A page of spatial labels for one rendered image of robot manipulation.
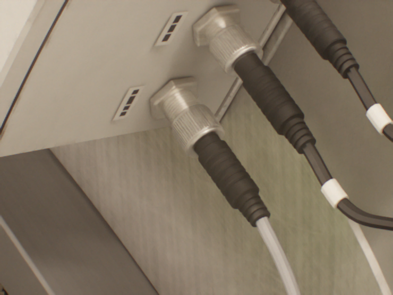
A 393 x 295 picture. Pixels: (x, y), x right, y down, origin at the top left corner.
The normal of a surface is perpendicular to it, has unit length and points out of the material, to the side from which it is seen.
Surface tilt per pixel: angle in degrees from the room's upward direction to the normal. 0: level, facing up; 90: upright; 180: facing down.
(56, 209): 39
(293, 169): 90
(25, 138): 133
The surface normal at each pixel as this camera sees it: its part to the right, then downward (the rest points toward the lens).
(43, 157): 0.32, -0.77
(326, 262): -0.76, 0.14
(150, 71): 0.51, 0.73
